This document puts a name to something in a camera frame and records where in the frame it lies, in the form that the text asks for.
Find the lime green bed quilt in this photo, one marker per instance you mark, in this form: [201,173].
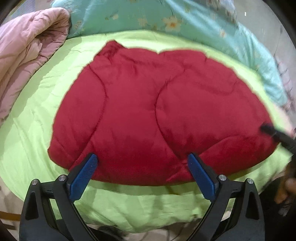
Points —
[26,133]

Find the teal floral duvet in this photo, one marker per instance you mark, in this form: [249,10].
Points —
[192,20]

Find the pink folded quilt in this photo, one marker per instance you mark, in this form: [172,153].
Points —
[27,43]

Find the person right hand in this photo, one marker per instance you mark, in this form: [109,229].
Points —
[286,189]

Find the red quilted puffer jacket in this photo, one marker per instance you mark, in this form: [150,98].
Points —
[142,113]

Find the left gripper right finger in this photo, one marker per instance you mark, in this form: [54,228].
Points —
[235,212]

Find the piglet print pillow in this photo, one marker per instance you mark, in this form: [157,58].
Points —
[224,8]

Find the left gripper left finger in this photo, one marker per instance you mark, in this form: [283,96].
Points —
[49,212]

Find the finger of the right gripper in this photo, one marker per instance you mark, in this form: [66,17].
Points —
[286,141]

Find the wooden chair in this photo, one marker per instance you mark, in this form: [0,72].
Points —
[9,217]

